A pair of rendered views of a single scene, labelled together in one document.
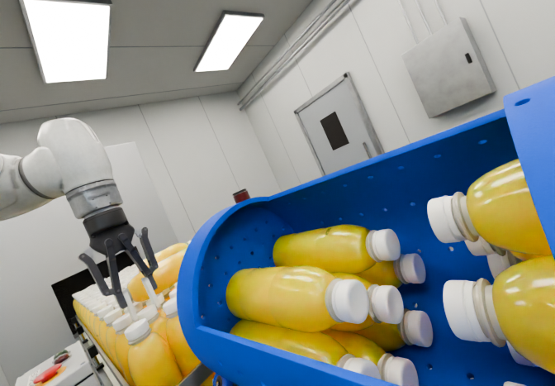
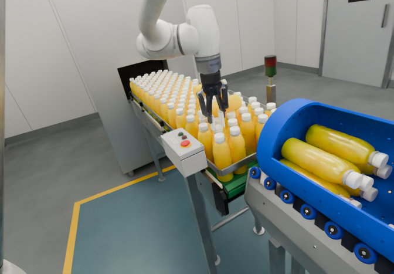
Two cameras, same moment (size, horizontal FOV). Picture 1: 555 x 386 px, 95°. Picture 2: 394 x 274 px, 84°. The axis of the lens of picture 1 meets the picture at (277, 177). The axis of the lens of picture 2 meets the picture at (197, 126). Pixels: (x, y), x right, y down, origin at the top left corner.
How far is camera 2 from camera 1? 0.39 m
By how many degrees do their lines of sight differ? 33
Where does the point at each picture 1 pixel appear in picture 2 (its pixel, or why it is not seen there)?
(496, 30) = not seen: outside the picture
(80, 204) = (204, 67)
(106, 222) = (214, 80)
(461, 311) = not seen: outside the picture
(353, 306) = (356, 183)
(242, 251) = (289, 124)
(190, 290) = (272, 142)
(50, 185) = (191, 51)
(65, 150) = (205, 33)
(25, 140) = not seen: outside the picture
